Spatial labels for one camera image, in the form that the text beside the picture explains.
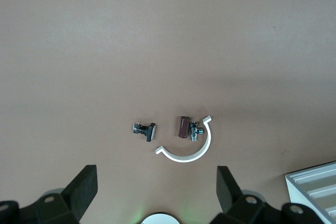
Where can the brown cylinder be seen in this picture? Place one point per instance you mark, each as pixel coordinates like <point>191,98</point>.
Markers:
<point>183,128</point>

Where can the small black clip part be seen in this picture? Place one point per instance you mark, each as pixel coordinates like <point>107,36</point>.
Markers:
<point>148,132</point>

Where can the brown table cover sheet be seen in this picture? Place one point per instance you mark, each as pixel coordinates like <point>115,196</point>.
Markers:
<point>105,51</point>

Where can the white curved pipe clamp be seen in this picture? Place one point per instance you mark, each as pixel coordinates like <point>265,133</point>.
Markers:
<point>199,153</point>

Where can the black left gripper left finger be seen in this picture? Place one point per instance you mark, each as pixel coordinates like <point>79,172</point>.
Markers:
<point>78,192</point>

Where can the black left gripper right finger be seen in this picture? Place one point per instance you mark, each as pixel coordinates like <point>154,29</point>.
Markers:
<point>231,192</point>

